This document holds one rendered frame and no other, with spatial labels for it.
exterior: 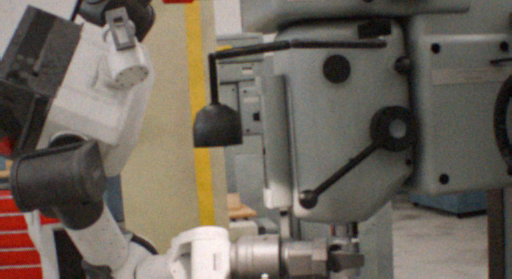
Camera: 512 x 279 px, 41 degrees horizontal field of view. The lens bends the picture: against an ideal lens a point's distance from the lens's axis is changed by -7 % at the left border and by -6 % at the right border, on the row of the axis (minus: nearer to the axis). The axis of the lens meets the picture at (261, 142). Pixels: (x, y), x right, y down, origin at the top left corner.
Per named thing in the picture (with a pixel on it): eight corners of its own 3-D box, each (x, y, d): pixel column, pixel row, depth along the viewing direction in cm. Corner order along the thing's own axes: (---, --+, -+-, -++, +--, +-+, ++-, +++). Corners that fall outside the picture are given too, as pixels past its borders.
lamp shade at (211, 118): (183, 148, 106) (180, 105, 105) (221, 143, 111) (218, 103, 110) (214, 148, 100) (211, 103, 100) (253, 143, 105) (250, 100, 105)
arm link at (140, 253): (182, 300, 128) (133, 308, 142) (205, 256, 134) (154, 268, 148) (139, 267, 124) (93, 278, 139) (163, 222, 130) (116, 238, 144)
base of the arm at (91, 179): (25, 232, 121) (1, 182, 115) (40, 188, 132) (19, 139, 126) (103, 220, 120) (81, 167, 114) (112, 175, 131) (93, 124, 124)
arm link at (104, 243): (89, 293, 142) (46, 231, 126) (117, 244, 149) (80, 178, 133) (135, 309, 137) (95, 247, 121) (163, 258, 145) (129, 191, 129)
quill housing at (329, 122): (309, 232, 107) (294, 17, 105) (276, 214, 127) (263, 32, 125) (423, 217, 111) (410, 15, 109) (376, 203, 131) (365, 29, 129)
